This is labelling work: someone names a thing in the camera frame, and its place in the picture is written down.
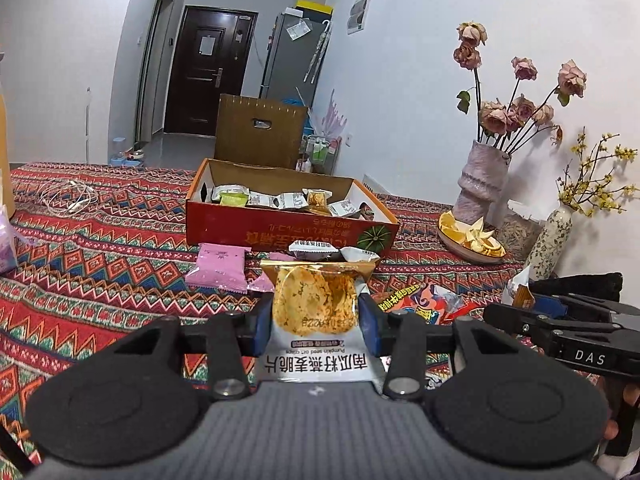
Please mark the beige plate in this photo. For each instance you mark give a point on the beige plate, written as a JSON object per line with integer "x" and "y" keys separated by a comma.
{"x": 460, "y": 247}

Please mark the red cardboard box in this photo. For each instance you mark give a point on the red cardboard box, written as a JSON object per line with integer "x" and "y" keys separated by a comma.
{"x": 225, "y": 227}

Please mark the white orange snack packet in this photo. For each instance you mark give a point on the white orange snack packet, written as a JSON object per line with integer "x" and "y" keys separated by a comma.
{"x": 517, "y": 287}

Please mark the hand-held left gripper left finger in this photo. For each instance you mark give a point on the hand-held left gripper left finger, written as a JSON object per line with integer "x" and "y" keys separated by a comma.
{"x": 262, "y": 327}

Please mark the floral white vase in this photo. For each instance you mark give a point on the floral white vase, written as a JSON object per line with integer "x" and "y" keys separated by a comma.
{"x": 550, "y": 240}

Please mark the red snack packet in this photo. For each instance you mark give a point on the red snack packet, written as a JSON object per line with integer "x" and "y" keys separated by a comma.
{"x": 430, "y": 305}

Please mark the dark brown entry door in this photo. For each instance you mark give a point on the dark brown entry door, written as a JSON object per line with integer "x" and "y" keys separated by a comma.
{"x": 205, "y": 90}

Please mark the glass jar of seeds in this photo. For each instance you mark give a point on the glass jar of seeds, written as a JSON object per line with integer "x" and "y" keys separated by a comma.
{"x": 522, "y": 232}

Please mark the hanging folded umbrellas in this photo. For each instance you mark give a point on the hanging folded umbrellas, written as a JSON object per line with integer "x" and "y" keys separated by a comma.
{"x": 317, "y": 55}

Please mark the yellow flower branches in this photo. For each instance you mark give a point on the yellow flower branches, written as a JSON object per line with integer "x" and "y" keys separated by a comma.
{"x": 595, "y": 185}

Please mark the blue pet water dispenser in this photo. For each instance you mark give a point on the blue pet water dispenser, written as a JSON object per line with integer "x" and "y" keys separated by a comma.
{"x": 125, "y": 155}

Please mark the white gold crisp packet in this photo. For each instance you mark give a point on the white gold crisp packet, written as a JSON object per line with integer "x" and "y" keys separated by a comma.
{"x": 315, "y": 300}

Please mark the dried pink roses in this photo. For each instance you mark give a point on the dried pink roses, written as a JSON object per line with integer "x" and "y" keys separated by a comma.
{"x": 500, "y": 115}

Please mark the blue dustpan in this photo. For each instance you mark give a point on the blue dustpan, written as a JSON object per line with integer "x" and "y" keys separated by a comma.
{"x": 297, "y": 104}

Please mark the person's right hand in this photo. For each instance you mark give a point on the person's right hand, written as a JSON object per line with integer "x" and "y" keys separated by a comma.
{"x": 632, "y": 397}

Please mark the wall panel cover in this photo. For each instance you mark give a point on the wall panel cover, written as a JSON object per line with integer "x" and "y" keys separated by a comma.
{"x": 358, "y": 14}

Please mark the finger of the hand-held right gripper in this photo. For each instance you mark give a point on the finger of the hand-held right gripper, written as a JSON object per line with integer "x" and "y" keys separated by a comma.
{"x": 547, "y": 302}
{"x": 515, "y": 317}

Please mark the yellow thermos jug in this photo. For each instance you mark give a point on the yellow thermos jug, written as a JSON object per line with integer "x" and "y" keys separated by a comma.
{"x": 5, "y": 150}

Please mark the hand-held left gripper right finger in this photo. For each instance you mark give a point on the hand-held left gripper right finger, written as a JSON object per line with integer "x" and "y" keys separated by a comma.
{"x": 369, "y": 325}

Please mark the yellow box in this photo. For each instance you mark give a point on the yellow box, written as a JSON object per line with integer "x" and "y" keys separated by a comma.
{"x": 315, "y": 7}

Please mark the white wall heater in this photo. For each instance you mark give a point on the white wall heater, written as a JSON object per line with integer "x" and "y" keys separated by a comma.
{"x": 375, "y": 185}

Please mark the grey refrigerator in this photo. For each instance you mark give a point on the grey refrigerator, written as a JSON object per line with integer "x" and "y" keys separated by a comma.
{"x": 287, "y": 65}

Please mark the pink fairy wings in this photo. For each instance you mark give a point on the pink fairy wings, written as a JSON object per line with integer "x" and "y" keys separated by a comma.
{"x": 330, "y": 117}

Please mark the purple tissue pack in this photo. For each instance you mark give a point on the purple tissue pack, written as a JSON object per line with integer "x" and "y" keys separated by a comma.
{"x": 7, "y": 245}

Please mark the pink ribbed vase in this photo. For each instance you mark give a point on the pink ribbed vase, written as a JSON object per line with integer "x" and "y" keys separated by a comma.
{"x": 480, "y": 185}

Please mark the pile of assorted snack packets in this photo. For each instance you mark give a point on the pile of assorted snack packets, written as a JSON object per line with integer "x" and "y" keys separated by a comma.
{"x": 290, "y": 200}

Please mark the plastic bag on refrigerator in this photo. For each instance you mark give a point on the plastic bag on refrigerator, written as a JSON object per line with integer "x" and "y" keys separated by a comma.
{"x": 296, "y": 30}

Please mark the rack with bottles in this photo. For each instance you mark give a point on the rack with bottles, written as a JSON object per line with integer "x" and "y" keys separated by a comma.
{"x": 320, "y": 152}

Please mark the paper notice on door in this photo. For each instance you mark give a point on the paper notice on door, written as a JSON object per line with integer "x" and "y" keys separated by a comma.
{"x": 208, "y": 45}

